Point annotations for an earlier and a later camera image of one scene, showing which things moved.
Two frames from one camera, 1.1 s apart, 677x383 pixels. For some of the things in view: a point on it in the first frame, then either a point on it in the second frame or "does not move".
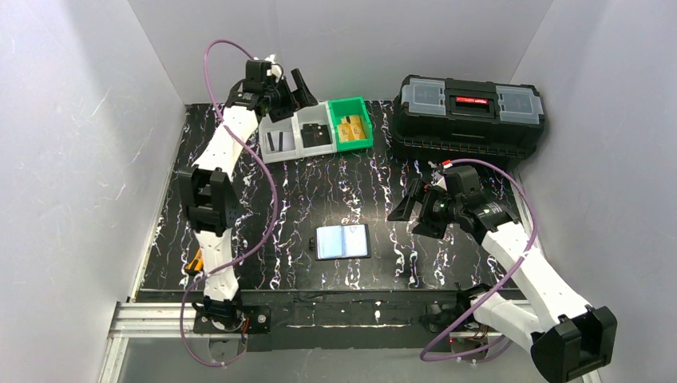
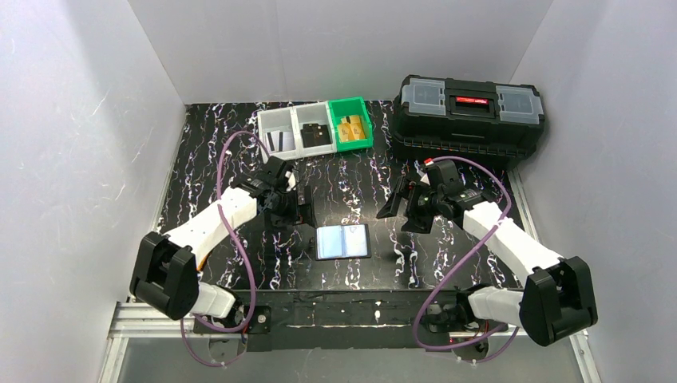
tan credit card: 346,132 does not move
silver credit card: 288,140 does not move
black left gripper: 288,97 -> 298,208
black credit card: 313,134 does not move
